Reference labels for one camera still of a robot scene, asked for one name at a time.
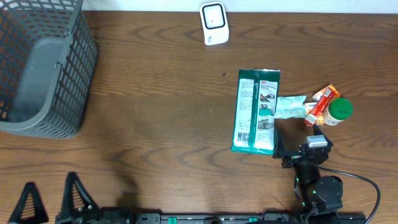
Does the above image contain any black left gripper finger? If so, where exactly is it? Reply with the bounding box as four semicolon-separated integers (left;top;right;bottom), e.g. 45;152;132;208
59;172;100;223
8;182;49;224

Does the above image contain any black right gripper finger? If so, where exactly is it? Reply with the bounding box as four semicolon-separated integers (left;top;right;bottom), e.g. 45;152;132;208
313;124;329;142
275;129;286;156

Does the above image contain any green lidded white canister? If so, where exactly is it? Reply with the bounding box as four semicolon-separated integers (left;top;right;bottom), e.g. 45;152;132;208
323;98;353;126

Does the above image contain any orange snack packet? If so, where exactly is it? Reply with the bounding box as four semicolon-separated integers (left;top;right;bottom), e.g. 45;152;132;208
312;84;341;101

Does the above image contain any red stick packet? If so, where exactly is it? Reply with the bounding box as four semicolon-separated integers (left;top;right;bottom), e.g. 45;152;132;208
304;86;337;126

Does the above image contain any mint green wipes pack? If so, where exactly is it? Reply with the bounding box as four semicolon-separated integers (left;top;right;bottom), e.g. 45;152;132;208
275;95;307;119

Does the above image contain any white green package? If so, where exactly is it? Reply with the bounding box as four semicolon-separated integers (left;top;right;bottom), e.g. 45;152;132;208
231;69;280;155

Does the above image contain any orange tissue packet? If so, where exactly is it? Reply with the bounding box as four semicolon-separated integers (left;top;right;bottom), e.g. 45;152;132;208
304;102;325;125

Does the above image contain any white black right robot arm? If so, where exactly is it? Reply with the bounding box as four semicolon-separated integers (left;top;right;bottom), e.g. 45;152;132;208
272;125;343;223

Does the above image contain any white black barcode scanner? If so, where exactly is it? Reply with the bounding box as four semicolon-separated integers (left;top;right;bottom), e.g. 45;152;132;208
200;2;229;46

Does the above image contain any grey plastic mesh basket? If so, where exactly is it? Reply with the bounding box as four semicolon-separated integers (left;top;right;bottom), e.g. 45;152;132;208
1;0;98;139

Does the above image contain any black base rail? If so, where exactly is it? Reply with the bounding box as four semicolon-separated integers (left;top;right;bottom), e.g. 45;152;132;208
55;212;368;224

